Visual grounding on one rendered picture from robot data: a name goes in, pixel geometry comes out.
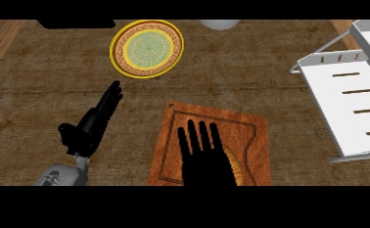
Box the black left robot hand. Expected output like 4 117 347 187
57 80 125 159

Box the white tiered basket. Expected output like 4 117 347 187
288 20 370 163

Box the black appliance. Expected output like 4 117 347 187
38 20 117 30

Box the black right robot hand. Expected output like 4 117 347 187
178 119 240 187

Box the brown wooden cutting board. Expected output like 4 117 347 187
147 100 273 187

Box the pale grey round object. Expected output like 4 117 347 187
198 20 242 31

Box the yellow and green patterned plate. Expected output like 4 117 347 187
110 20 186 79

